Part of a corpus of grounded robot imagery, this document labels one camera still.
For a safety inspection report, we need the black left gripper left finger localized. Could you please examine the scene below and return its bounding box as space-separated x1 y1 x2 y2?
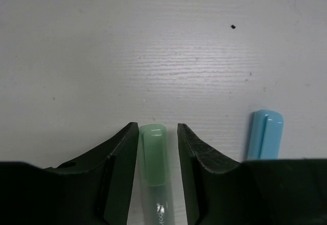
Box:
1 122 138 224

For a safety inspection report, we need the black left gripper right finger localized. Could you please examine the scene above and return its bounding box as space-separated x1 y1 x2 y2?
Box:
177 123 326 224

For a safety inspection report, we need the green highlighter pen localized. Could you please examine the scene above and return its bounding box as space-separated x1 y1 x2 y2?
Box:
137 124 175 224

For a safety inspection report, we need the blue highlighter pen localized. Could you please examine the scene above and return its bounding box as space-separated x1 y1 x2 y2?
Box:
247 109 284 160

